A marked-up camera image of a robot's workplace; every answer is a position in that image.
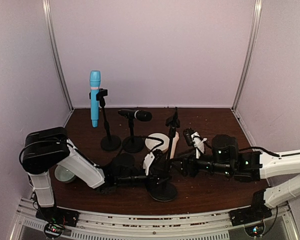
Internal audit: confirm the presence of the aluminium frame post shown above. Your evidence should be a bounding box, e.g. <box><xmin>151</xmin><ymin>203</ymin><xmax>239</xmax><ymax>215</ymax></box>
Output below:
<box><xmin>42</xmin><ymin>0</ymin><xmax>74</xmax><ymax>112</ymax></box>
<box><xmin>231</xmin><ymin>0</ymin><xmax>263</xmax><ymax>112</ymax></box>

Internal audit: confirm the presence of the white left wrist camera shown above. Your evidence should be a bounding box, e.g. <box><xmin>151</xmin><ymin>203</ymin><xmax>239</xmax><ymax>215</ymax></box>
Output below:
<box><xmin>142</xmin><ymin>152</ymin><xmax>155</xmax><ymax>176</ymax></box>

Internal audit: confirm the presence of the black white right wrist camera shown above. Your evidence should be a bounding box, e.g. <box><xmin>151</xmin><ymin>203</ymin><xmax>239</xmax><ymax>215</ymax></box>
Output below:
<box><xmin>183</xmin><ymin>127</ymin><xmax>208</xmax><ymax>159</ymax></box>

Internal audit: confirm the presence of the pale green ceramic bowl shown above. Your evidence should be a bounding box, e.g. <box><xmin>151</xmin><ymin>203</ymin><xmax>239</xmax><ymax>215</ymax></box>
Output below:
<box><xmin>54</xmin><ymin>165</ymin><xmax>76</xmax><ymax>184</ymax></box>

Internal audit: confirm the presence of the white ceramic bowl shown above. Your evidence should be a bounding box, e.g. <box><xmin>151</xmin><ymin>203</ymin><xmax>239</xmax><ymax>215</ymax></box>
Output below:
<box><xmin>145</xmin><ymin>133</ymin><xmax>169</xmax><ymax>153</ymax></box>

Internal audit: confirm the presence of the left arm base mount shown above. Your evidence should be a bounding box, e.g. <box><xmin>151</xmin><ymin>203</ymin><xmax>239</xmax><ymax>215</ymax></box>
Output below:
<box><xmin>32</xmin><ymin>193</ymin><xmax>80</xmax><ymax>240</ymax></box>

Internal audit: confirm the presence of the left aluminium frame post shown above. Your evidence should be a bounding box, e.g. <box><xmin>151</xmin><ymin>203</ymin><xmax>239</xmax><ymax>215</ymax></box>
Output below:
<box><xmin>42</xmin><ymin>0</ymin><xmax>74</xmax><ymax>112</ymax></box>

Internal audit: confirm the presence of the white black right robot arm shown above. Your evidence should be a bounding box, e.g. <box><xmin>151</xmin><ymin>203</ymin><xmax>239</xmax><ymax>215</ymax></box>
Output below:
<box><xmin>169</xmin><ymin>132</ymin><xmax>300</xmax><ymax>209</ymax></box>

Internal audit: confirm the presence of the beige microphone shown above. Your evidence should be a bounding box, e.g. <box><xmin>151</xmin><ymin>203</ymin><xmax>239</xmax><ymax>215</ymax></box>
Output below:
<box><xmin>169</xmin><ymin>132</ymin><xmax>180</xmax><ymax>159</ymax></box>

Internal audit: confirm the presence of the right aluminium frame post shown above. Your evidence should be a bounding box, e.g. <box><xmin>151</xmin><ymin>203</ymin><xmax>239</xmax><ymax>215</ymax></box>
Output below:
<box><xmin>231</xmin><ymin>0</ymin><xmax>263</xmax><ymax>112</ymax></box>

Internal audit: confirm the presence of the metal front rail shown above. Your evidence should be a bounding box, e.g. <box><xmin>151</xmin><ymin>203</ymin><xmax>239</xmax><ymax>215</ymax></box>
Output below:
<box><xmin>7</xmin><ymin>205</ymin><xmax>300</xmax><ymax>240</ymax></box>

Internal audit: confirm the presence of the black front microphone stand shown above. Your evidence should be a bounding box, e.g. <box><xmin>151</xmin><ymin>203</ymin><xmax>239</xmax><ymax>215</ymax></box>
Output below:
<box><xmin>96</xmin><ymin>88</ymin><xmax>121</xmax><ymax>152</ymax></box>

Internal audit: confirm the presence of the black microphone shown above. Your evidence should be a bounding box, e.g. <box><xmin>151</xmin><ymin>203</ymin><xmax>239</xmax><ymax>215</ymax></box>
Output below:
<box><xmin>118</xmin><ymin>109</ymin><xmax>153</xmax><ymax>122</ymax></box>

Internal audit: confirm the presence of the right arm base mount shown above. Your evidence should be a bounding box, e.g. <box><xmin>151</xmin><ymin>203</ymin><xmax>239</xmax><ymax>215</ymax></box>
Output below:
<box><xmin>228</xmin><ymin>202</ymin><xmax>273</xmax><ymax>239</ymax></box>

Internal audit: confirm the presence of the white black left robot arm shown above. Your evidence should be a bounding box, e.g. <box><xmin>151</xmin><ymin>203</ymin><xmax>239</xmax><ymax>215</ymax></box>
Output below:
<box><xmin>19</xmin><ymin>127</ymin><xmax>178</xmax><ymax>208</ymax></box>

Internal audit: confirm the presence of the blue microphone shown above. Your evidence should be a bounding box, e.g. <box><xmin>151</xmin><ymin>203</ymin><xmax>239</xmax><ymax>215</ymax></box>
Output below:
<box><xmin>89</xmin><ymin>70</ymin><xmax>101</xmax><ymax>128</ymax></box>

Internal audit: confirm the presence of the black microphone stand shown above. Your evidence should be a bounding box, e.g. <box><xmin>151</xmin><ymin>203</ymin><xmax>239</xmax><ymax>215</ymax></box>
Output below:
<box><xmin>149</xmin><ymin>107</ymin><xmax>180</xmax><ymax>203</ymax></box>
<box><xmin>96</xmin><ymin>88</ymin><xmax>121</xmax><ymax>152</ymax></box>
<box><xmin>118</xmin><ymin>109</ymin><xmax>145</xmax><ymax>154</ymax></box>

